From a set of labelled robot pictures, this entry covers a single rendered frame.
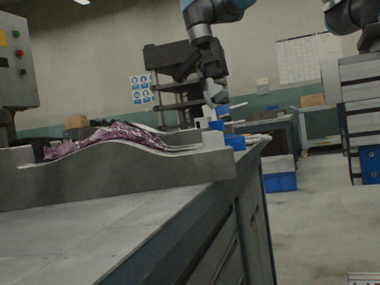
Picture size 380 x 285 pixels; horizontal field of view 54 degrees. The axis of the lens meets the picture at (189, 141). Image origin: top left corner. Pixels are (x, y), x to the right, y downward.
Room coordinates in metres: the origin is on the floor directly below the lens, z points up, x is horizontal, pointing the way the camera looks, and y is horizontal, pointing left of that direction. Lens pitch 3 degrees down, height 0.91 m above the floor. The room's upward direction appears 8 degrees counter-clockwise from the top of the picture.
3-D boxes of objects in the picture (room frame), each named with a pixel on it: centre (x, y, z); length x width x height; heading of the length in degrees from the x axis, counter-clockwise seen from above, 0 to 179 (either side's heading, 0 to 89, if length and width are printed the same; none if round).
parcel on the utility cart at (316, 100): (6.69, -2.27, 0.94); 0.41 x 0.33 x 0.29; 80
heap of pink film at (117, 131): (0.78, 0.17, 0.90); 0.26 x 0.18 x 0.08; 90
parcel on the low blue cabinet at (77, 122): (8.22, 2.42, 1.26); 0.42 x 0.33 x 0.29; 73
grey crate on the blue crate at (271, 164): (4.28, -0.85, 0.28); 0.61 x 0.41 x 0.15; 73
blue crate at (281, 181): (4.28, -0.85, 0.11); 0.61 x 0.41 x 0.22; 73
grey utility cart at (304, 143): (6.63, -2.42, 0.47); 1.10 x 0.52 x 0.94; 80
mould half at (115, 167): (0.77, 0.18, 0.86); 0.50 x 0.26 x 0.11; 90
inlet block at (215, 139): (0.72, -0.09, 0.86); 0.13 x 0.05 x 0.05; 90
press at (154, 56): (5.81, -0.19, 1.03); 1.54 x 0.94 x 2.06; 163
